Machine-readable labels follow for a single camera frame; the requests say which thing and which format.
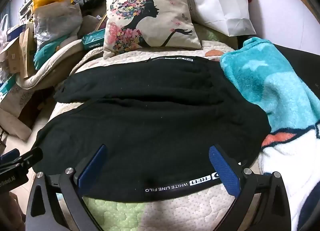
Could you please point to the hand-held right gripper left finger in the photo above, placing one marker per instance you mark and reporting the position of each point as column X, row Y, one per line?
column 91, row 168

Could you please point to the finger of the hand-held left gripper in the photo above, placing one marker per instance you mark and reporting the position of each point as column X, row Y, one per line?
column 32, row 157
column 8, row 156

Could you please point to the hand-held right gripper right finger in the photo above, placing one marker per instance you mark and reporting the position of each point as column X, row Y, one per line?
column 225, row 171

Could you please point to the black pants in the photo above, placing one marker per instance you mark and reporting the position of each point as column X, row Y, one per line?
column 150, row 121

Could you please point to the white carton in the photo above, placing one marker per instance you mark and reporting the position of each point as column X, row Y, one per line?
column 15, row 106

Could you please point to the quilted heart pattern bedspread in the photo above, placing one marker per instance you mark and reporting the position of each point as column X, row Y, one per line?
column 175, row 211

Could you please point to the beige padded mat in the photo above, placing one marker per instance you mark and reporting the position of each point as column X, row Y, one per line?
column 57, row 63

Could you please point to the teal fleece blanket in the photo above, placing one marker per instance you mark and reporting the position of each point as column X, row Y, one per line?
column 270, row 83

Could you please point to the teal cloth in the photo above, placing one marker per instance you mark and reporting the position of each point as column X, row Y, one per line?
column 47, row 50

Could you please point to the brown cardboard box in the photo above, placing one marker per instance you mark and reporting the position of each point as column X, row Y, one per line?
column 23, row 48

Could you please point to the white plastic bag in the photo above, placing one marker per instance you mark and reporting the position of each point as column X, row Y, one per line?
column 3, row 30

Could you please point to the teal tissue packet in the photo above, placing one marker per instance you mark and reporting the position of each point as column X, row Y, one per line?
column 93, row 40

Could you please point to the clear plastic bag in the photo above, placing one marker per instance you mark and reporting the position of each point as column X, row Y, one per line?
column 55, row 23

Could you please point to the beige pillow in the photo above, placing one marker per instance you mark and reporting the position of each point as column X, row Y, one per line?
column 93, row 23

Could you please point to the floral silhouette printed cushion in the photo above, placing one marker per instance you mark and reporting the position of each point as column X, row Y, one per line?
column 150, row 18

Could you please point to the white paper bag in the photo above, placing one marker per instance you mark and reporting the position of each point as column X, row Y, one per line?
column 220, row 0

